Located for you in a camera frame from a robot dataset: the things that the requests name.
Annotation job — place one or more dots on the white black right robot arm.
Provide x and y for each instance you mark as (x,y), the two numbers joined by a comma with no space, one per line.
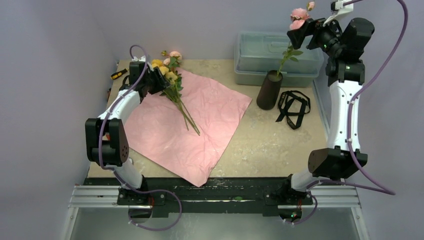
(342,157)

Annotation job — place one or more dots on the aluminium rail frame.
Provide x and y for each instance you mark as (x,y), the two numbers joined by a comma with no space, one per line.
(260,147)

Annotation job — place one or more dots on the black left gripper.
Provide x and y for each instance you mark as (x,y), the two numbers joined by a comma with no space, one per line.
(161,83)

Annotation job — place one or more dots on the green translucent plastic storage box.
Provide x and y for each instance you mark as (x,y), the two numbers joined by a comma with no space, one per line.
(257,53)

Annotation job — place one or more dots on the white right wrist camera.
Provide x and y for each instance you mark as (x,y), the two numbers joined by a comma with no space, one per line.
(339,9)

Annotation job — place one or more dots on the yellow black handled screwdriver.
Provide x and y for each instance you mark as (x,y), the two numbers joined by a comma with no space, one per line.
(119,74)

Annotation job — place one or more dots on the pink wrapping paper sheet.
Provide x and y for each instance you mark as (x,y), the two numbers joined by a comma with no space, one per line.
(156,129)

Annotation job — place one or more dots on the dark cylindrical vase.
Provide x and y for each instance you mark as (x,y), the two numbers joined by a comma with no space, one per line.
(269,91)

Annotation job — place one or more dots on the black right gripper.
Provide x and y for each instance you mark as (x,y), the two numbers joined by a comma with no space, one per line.
(313,31)

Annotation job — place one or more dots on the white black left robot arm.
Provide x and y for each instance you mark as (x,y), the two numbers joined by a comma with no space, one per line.
(106,141)

